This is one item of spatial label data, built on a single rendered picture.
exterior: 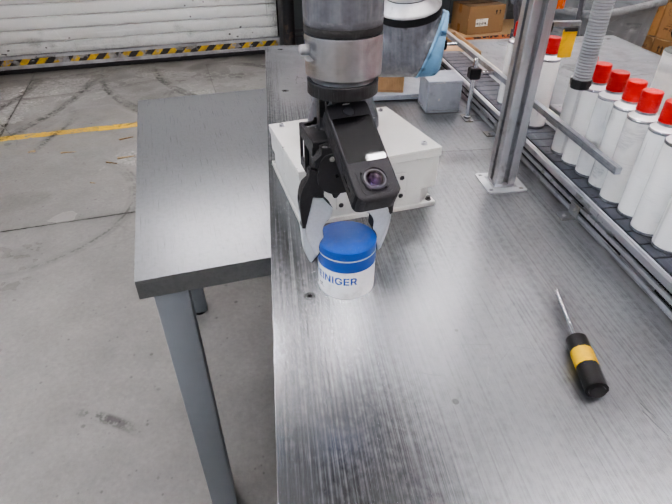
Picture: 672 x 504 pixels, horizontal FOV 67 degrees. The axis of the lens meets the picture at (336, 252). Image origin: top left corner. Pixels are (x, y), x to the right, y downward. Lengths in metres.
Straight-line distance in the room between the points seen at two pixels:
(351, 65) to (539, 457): 0.48
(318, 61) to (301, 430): 0.42
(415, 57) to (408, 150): 0.17
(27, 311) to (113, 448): 0.81
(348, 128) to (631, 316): 0.56
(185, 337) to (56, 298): 1.38
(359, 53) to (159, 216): 0.66
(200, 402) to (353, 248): 0.67
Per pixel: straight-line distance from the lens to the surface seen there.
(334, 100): 0.50
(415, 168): 0.99
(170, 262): 0.92
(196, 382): 1.11
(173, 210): 1.07
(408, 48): 0.99
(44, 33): 5.36
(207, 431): 1.24
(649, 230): 0.99
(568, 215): 1.09
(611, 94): 1.09
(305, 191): 0.54
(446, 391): 0.69
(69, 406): 1.90
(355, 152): 0.49
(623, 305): 0.91
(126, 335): 2.06
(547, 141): 1.28
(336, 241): 0.58
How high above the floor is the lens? 1.36
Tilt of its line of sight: 36 degrees down
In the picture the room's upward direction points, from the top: straight up
